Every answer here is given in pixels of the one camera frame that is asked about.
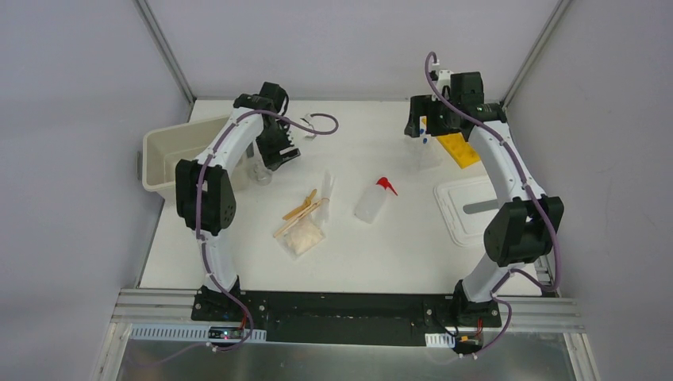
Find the clear plastic tube rack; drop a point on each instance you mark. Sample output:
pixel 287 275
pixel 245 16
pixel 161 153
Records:
pixel 425 156

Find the small glass flask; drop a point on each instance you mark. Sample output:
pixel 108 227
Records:
pixel 258 173

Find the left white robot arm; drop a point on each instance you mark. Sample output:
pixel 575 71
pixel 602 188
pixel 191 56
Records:
pixel 204 194

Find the bag of white powder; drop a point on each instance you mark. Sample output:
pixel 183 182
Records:
pixel 302 237

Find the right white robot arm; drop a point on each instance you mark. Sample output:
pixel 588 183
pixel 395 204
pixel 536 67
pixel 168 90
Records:
pixel 526 224

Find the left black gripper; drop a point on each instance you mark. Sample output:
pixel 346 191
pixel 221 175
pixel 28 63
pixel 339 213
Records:
pixel 282 155

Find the yellow test tube rack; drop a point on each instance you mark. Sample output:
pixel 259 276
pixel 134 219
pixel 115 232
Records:
pixel 452 145

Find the beige plastic bin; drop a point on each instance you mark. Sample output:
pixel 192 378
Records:
pixel 163 148

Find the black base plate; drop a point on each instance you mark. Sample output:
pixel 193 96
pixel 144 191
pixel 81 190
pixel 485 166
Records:
pixel 345 318

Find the aluminium frame rail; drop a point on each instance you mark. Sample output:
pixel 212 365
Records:
pixel 146 305

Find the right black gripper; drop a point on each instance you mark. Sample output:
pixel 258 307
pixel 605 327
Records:
pixel 415 125

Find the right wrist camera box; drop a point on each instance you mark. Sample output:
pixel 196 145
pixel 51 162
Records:
pixel 443 78

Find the white bin lid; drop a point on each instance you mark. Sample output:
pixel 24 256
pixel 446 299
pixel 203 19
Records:
pixel 467 207

